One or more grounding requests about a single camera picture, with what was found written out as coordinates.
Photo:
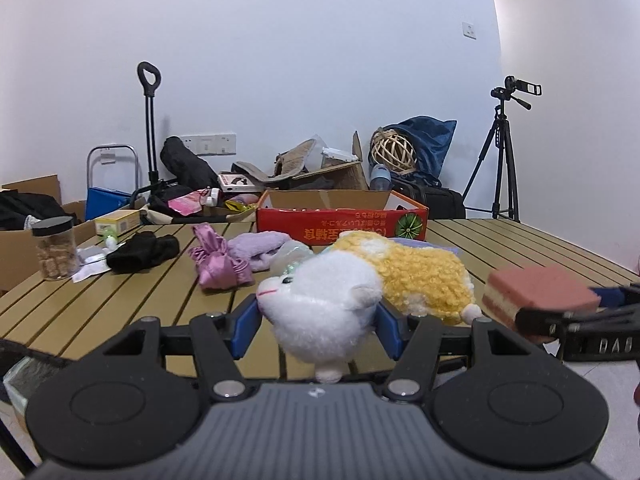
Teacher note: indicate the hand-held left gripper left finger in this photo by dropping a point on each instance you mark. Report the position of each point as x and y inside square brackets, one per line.
[245, 331]

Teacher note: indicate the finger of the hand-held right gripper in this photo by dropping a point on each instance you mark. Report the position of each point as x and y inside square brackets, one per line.
[600, 346]
[615, 296]

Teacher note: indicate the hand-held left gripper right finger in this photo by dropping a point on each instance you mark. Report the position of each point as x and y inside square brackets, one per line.
[390, 334]

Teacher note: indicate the purple satin pouch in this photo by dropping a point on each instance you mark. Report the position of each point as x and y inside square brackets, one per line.
[220, 265]

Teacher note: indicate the white and yellow plush toy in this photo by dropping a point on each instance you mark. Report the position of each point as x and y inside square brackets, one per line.
[325, 300]

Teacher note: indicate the pink layered cake sponge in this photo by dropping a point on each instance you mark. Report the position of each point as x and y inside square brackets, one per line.
[540, 285]

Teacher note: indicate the red cardboard box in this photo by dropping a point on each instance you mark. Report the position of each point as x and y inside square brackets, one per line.
[325, 225]

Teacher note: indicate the lavender fuzzy cloth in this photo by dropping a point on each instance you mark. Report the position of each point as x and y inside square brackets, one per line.
[257, 247]

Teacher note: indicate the clear plastic bag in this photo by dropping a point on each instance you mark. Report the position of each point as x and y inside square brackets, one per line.
[292, 256]

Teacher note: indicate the yellow and purple snack packets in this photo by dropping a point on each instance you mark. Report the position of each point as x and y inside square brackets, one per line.
[242, 204]

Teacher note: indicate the black knit cloth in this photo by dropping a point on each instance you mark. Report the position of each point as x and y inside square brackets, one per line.
[140, 252]

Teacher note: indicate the white plastic bottle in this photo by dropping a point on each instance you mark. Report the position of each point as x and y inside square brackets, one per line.
[212, 197]

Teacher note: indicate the pink packet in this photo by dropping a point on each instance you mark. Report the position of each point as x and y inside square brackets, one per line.
[184, 205]

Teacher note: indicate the black and white box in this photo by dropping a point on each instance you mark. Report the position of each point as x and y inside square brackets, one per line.
[240, 182]

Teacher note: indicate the blue water bottle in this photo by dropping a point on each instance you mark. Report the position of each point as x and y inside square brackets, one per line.
[380, 177]

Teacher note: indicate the small green bottle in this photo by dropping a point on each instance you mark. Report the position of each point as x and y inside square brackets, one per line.
[110, 240]

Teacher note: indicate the open brown cardboard box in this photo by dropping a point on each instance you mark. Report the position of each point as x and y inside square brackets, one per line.
[335, 177]

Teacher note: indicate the white paper receipt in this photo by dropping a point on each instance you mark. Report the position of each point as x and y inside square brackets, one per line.
[90, 271]

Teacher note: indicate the yellow and green carton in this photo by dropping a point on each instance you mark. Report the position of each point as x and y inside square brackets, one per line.
[117, 221]

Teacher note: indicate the silver foil blister pack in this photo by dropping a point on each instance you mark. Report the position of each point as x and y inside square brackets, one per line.
[92, 255]

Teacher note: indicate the black rolled fabric bag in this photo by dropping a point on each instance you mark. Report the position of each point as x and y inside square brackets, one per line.
[187, 165]

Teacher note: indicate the brown fleece fabric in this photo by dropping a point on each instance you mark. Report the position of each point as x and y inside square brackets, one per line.
[295, 157]

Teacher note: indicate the rattan ball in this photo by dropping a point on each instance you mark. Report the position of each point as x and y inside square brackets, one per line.
[394, 152]

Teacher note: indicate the clear container with white lid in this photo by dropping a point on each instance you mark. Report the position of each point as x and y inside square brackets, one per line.
[337, 156]

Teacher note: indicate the black tripod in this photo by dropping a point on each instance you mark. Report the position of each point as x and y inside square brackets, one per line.
[500, 150]

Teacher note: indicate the blue plastic box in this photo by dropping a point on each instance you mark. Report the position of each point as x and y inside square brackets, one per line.
[105, 202]

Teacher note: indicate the blue velvet cloth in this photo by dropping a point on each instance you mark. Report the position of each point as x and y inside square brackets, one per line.
[432, 145]

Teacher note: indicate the clear jar with black lid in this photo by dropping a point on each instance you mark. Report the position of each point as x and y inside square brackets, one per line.
[54, 255]

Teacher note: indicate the white crumpled cloth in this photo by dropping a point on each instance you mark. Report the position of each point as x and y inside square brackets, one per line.
[32, 220]

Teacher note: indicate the black clothes pile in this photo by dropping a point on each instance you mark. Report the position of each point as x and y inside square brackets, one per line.
[25, 205]

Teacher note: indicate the white wall socket row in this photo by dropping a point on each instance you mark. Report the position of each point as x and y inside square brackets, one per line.
[210, 144]

